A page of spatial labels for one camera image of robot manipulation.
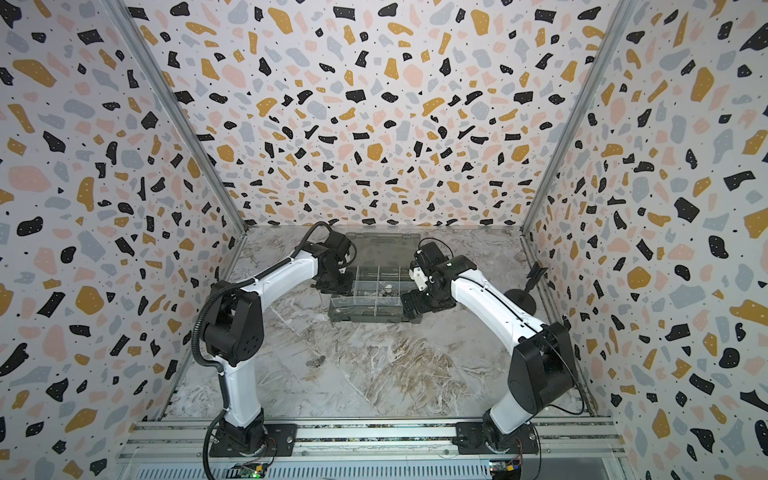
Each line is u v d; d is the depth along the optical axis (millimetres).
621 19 720
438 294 686
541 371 437
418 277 780
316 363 860
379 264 1350
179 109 861
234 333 511
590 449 756
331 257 719
